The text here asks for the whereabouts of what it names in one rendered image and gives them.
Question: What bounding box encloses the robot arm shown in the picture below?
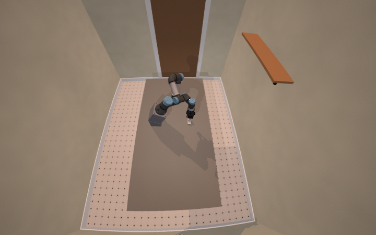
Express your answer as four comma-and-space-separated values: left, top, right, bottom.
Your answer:
155, 73, 195, 115

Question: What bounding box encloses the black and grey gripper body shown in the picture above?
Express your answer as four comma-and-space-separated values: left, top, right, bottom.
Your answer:
186, 109, 195, 119

